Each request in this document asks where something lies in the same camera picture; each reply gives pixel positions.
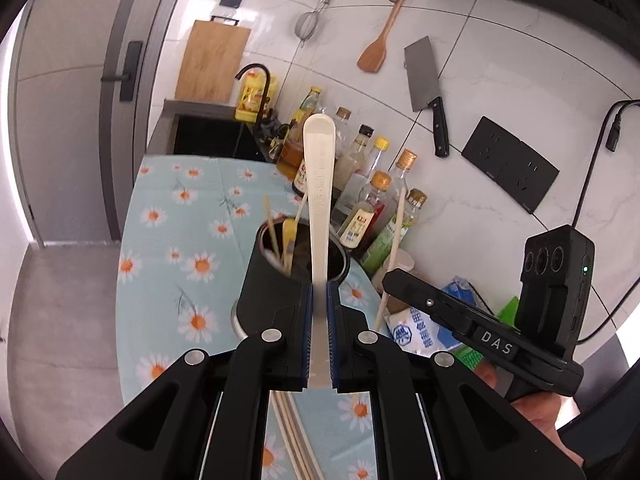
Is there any wooden cutting board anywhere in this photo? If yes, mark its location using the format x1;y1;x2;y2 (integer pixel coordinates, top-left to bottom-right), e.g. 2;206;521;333
174;16;252;105

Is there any white lidded seasoning jar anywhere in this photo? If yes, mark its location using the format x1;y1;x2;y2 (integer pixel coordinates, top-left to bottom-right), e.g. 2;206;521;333
392;247;417;276

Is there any person's right hand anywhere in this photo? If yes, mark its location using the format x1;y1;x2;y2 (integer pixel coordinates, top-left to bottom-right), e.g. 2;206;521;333
472;362;582;442

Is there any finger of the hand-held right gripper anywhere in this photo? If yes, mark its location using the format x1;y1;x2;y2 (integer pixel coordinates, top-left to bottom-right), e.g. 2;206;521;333
382;269;526;361

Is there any grey door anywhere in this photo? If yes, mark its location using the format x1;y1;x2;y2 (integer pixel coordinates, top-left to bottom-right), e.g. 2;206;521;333
11;0;198;247

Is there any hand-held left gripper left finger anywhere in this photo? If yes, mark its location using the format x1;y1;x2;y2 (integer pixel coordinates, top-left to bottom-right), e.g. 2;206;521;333
55;282;314;480

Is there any black cylindrical utensil holder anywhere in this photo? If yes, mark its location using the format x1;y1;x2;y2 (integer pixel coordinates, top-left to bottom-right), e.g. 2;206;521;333
231;219;349;343

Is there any black wall outlet panel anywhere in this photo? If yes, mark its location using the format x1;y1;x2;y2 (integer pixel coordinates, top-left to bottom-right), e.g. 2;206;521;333
461;116;561;216

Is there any person's right forearm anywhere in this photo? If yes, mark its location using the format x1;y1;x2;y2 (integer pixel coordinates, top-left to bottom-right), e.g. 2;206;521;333
555;390;626;466

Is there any blue daisy print tablecloth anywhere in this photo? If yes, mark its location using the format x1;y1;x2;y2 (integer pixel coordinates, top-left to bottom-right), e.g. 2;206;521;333
115;154;396;480

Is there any black faucet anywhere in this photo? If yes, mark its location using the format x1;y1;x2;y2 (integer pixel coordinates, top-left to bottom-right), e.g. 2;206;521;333
235;63;273;131

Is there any steel cleaver black handle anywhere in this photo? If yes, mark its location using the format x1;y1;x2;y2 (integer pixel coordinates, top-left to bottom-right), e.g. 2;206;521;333
403;36;451;159

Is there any dark kitchen sink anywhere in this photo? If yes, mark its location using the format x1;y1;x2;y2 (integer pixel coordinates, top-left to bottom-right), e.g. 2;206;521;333
150;99;271;163

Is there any yellow dish soap bottle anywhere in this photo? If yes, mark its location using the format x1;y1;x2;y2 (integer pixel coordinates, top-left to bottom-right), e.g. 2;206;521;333
234;72;278;122

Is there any green sugar bag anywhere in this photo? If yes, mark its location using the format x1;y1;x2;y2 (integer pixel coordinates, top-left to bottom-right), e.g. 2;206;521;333
452;296;523;368

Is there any black door lock handle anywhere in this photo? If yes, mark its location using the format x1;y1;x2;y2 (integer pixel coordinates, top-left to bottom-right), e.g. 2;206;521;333
101;41;144;102

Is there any hanging metal strainer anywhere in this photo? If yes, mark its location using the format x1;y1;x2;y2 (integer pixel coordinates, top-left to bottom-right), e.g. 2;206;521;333
295;0;341;43

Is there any hanging wooden spatula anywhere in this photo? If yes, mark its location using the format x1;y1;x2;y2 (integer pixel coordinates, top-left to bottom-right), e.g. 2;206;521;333
356;0;418;74

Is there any black power cable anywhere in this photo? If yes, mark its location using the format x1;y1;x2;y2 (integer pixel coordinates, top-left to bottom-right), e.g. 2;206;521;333
570;101;640;346

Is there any white and blue salt bag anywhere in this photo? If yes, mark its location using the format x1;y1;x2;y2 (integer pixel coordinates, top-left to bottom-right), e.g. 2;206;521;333
387;275;493;358

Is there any cluster of condiment bottles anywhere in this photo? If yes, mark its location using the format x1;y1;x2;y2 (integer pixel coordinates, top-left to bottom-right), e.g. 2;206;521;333
274;86;430;281

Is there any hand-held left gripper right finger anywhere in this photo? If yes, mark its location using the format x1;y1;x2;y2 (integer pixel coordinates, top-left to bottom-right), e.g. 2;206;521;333
327;284;586;480

